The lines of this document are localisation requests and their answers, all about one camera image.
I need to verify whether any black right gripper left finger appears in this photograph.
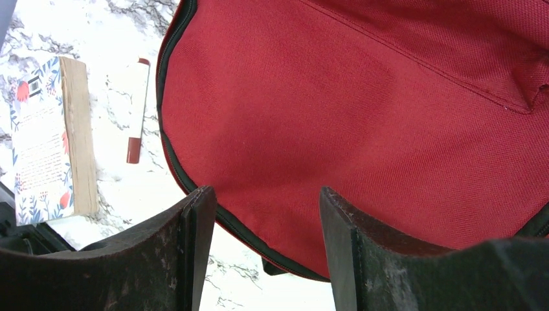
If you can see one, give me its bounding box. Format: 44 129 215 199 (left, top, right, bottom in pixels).
1 187 218 310

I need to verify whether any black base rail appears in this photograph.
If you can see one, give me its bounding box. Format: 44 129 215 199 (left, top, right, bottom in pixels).
1 183 75 255

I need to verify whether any red backpack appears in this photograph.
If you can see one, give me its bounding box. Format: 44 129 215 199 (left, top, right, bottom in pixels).
156 1 548 281

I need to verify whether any floral cover book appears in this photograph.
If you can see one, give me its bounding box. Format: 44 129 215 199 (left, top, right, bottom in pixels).
10 56 98 225

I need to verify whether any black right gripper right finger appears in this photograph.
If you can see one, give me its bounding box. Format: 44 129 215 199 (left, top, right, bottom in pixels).
320 187 548 310

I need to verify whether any white marker red cap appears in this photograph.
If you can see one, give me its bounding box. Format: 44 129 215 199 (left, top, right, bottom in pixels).
126 58 150 164

